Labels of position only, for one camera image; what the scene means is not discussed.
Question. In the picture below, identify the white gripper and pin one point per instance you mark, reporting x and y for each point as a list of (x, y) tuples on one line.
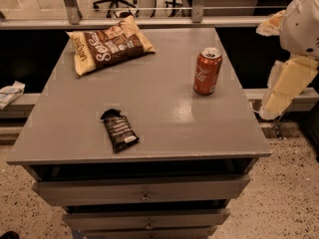
[(301, 27)]

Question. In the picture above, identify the grey drawer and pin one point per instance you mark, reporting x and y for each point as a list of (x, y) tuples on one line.
[(177, 233), (141, 190), (147, 220)]

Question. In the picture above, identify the brown and yellow chip bag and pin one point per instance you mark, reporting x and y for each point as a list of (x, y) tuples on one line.
[(101, 48)]

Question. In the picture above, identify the orange soda can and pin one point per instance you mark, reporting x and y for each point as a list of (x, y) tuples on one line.
[(207, 70)]

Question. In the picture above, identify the top grey drawer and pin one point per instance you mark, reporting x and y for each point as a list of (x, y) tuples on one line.
[(141, 190)]

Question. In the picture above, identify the black snack bar wrapper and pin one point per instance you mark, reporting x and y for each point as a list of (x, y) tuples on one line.
[(119, 129)]

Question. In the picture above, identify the middle grey drawer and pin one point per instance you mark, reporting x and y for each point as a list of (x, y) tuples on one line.
[(147, 220)]

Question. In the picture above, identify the folded white cloth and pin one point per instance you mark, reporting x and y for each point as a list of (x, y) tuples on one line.
[(9, 94)]

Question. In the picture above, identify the bottom grey drawer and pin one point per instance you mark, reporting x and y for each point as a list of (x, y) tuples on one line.
[(177, 233)]

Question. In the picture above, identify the black shoe tip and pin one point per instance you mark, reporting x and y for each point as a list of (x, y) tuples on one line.
[(10, 235)]

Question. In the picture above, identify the black office chair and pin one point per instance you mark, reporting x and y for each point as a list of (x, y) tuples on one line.
[(114, 4)]

